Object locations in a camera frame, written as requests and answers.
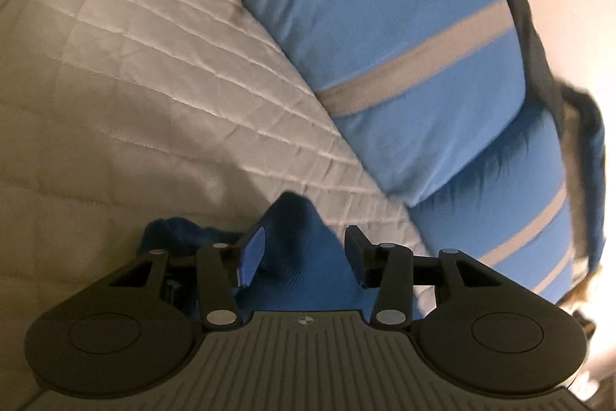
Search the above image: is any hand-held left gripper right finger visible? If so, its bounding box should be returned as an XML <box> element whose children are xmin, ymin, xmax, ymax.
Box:
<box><xmin>345</xmin><ymin>225</ymin><xmax>499</xmax><ymax>329</ymax></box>

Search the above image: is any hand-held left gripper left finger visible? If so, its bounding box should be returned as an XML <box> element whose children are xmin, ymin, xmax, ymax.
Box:
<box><xmin>110</xmin><ymin>225</ymin><xmax>266</xmax><ymax>331</ymax></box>

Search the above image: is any dark blue garment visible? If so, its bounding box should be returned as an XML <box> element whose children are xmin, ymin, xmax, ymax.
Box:
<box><xmin>136</xmin><ymin>191</ymin><xmax>436</xmax><ymax>314</ymax></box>

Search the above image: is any small blue grey-striped pillow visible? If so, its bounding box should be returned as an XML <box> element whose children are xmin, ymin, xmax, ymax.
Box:
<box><xmin>407</xmin><ymin>105</ymin><xmax>573</xmax><ymax>307</ymax></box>

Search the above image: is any white quilted bedspread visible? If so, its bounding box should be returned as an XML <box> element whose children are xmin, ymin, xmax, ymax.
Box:
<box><xmin>0</xmin><ymin>0</ymin><xmax>436</xmax><ymax>402</ymax></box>

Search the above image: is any large blue grey-striped pillow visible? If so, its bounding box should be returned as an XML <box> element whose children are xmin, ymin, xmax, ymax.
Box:
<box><xmin>171</xmin><ymin>0</ymin><xmax>526</xmax><ymax>207</ymax></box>

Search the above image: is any dark bed headboard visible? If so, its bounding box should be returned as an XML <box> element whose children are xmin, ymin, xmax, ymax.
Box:
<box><xmin>462</xmin><ymin>0</ymin><xmax>608</xmax><ymax>277</ymax></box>

